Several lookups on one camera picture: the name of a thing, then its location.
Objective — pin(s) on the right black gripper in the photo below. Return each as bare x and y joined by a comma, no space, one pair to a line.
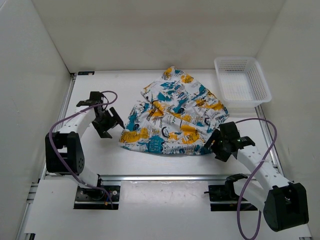
223,156

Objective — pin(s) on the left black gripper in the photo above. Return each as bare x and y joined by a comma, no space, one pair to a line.
113,121

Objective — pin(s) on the colourful printed shorts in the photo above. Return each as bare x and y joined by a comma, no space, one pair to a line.
177,117

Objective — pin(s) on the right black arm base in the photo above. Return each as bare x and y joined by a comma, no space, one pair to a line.
219,199

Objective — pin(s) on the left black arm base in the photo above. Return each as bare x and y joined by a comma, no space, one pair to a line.
93,199

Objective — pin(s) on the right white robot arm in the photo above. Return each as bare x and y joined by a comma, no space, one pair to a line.
281,202

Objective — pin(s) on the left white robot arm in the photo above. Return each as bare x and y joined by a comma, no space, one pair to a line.
64,153

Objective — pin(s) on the white plastic mesh basket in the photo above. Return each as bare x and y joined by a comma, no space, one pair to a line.
242,83

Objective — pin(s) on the black corner label plate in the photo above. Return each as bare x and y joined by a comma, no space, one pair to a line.
86,73

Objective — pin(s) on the front aluminium rail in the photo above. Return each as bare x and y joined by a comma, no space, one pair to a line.
135,178

